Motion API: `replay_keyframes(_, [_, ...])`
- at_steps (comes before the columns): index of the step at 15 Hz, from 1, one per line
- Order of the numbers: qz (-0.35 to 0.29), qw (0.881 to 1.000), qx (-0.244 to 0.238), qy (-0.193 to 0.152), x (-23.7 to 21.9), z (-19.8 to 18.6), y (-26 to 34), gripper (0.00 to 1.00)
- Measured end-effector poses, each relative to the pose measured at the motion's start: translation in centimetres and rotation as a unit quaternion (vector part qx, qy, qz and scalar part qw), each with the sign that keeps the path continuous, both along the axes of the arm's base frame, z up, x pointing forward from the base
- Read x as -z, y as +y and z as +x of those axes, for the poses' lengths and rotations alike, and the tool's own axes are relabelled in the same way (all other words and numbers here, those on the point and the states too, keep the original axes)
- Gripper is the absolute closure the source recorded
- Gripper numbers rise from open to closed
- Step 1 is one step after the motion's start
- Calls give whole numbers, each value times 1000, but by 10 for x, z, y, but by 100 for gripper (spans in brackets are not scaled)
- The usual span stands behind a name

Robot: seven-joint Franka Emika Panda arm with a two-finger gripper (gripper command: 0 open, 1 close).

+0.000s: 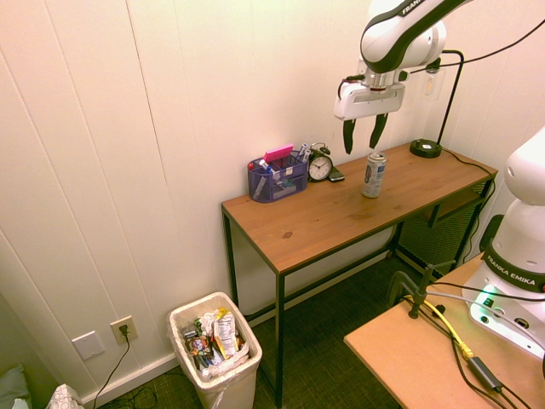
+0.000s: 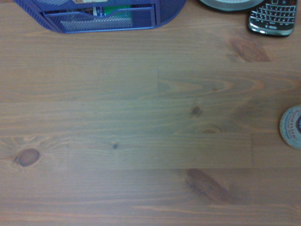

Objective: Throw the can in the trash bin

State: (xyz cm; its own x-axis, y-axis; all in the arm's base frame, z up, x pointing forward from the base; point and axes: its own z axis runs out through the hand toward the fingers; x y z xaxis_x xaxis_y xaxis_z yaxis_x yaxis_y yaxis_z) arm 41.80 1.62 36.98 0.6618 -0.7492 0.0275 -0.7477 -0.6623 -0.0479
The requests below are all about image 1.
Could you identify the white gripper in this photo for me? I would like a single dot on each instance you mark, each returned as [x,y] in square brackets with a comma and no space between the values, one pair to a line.
[369,99]

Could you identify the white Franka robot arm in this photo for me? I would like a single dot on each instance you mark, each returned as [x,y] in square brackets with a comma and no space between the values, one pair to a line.
[515,238]

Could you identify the silver drink can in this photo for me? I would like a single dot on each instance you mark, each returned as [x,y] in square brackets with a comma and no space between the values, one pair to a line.
[374,175]

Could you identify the white trash bin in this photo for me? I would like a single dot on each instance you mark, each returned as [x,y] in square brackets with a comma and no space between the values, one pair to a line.
[215,353]

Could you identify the black smartphone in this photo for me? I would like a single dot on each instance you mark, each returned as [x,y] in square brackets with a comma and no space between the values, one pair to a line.
[337,174]

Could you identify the black twin bell alarm clock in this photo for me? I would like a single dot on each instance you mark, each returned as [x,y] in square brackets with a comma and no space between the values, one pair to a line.
[319,165]

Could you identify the white marker pen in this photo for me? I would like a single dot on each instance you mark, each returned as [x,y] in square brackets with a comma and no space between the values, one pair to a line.
[303,151]

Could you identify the black desk lamp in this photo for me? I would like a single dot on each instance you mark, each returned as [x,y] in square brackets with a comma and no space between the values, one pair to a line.
[443,115]

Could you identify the pink sticky note pad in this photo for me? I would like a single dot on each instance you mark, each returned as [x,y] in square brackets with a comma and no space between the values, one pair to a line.
[279,153]

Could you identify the blue mesh desk organizer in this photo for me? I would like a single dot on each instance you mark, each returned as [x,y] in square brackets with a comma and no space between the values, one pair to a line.
[277,179]

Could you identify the black table clamp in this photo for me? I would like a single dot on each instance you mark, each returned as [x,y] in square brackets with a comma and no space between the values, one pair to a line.
[412,287]

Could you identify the light wooden robot table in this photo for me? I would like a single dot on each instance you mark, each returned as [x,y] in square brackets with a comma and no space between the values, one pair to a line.
[438,353]

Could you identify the yellow snack bag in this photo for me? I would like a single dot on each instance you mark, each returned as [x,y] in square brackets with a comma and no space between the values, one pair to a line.
[225,332]

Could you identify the crumpled white paper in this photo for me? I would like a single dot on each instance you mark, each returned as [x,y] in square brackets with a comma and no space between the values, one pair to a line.
[209,320]

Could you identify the colourful candy wrapper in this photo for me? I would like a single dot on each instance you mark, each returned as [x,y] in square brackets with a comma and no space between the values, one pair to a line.
[199,344]

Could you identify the white patterned tissue box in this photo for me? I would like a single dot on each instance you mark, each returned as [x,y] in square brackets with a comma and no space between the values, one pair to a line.
[64,397]

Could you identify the grey cushion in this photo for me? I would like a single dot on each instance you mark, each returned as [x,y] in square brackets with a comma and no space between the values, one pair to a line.
[13,385]

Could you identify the wooden desk with black frame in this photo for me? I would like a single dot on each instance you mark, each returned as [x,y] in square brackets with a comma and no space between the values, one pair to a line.
[340,204]

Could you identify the beige wall power outlet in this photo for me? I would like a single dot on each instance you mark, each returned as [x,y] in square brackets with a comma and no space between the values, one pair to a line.
[124,329]

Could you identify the white blank wall plate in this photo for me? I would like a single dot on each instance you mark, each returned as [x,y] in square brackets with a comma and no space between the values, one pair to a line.
[88,345]

